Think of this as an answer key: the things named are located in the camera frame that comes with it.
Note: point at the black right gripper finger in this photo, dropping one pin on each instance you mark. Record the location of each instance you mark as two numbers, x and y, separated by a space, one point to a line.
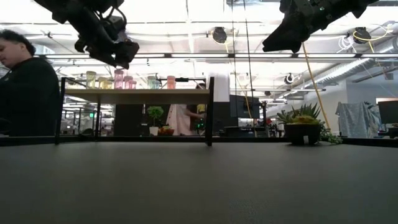
280 40
301 31

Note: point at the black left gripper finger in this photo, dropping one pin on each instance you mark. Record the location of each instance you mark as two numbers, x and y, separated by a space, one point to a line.
119 63
130 51

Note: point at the teal pill bottle white cap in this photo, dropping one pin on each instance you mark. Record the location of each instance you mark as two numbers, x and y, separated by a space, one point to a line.
151 82
157 85

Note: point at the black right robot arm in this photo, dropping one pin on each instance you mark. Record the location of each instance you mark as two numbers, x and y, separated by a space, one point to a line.
348 7

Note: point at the small plant white pot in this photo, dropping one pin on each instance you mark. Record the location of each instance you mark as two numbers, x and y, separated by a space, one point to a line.
154 115

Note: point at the long ceiling light bar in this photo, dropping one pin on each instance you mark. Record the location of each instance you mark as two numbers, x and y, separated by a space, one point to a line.
199 55

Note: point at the black monitor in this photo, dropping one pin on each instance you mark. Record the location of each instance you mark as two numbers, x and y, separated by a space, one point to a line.
388 112
242 107

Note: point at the bowl of orange fruit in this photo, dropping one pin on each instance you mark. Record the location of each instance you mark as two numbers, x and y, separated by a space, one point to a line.
166 131

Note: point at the person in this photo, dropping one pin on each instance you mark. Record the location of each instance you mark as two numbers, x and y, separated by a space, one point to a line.
28 99
178 121
200 109

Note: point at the succulent plant in dark pot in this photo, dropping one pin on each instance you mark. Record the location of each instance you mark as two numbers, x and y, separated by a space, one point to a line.
303 124

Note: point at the black device green lights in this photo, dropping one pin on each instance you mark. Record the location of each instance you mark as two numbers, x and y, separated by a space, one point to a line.
199 125

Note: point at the grey cloth cover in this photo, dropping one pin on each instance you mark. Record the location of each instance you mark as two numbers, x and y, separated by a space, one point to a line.
354 119

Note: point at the black table mat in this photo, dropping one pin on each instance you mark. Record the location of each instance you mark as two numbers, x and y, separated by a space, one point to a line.
199 186

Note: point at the silver ceiling duct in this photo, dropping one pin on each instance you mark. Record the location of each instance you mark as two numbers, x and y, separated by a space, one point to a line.
342 71

